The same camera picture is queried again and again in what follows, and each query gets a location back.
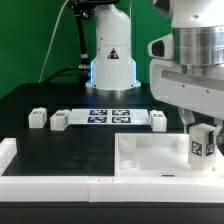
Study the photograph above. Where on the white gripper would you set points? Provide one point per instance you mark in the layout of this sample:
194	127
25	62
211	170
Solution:
187	71

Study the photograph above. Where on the black camera stand pole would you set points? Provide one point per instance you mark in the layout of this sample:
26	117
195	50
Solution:
83	10

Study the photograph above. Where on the white U-shaped obstacle fence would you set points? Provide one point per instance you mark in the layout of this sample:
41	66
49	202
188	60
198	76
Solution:
104	188

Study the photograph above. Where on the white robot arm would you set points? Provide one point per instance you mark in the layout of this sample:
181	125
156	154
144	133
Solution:
113	69

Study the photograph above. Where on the white fiducial marker sheet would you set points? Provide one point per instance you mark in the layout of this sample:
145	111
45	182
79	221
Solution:
109	117

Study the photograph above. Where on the white square table top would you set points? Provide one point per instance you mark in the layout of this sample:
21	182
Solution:
158	155

